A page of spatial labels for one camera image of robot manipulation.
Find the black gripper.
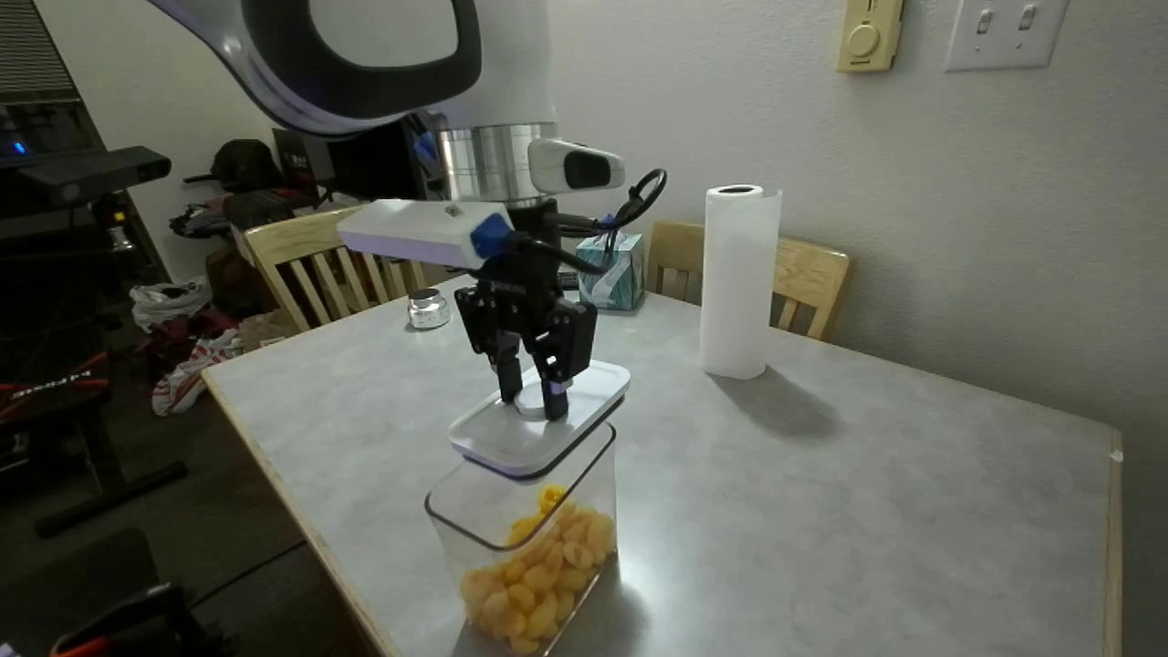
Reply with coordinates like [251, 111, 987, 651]
[451, 207, 601, 424]

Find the white lid with round button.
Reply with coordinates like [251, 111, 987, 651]
[444, 359, 635, 482]

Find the clear plastic food container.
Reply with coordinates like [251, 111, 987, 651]
[424, 416, 620, 657]

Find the round silver metal tin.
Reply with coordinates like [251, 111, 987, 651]
[401, 285, 451, 337]

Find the teal patterned tissue box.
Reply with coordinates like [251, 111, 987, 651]
[576, 231, 649, 315]

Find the white paper towel roll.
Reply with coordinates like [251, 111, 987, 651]
[698, 182, 783, 384]

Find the pale wooden slatted chair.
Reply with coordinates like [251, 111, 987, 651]
[237, 206, 430, 337]
[644, 220, 854, 343]

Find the black flat screen television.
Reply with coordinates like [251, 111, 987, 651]
[268, 120, 433, 220]

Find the pile of clothes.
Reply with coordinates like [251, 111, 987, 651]
[127, 279, 246, 419]

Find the dark backpack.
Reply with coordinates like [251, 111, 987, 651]
[208, 134, 287, 196]

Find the black and red bag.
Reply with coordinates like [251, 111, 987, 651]
[48, 581, 212, 657]

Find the black equipment stand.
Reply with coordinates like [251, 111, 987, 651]
[0, 88, 187, 539]

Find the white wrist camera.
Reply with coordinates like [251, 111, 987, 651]
[337, 196, 515, 273]

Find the black cable with blue plug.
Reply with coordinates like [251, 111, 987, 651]
[534, 165, 672, 267]

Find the beige wall thermostat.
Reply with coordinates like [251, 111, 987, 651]
[834, 0, 908, 82]

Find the white light switch plate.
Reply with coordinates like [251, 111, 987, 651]
[941, 0, 1074, 76]

